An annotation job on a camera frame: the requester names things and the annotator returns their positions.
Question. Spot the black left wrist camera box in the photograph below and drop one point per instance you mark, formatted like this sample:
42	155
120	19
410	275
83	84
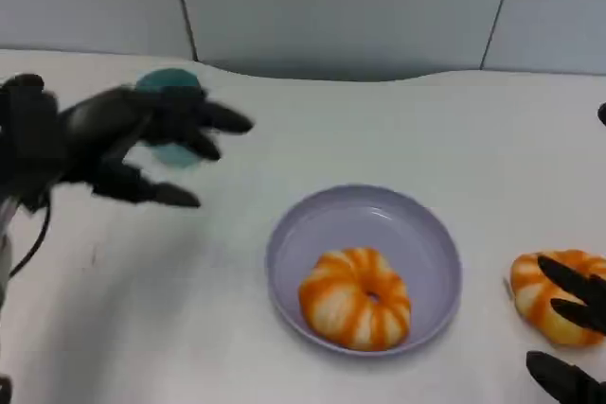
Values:
28	129

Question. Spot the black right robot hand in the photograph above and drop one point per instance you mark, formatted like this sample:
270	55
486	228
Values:
577	385

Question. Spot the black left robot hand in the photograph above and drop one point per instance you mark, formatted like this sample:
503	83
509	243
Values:
109	125

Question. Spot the lilac plate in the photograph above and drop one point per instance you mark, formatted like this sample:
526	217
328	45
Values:
360	215

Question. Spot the pale green mug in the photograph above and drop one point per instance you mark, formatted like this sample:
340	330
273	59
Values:
175	158

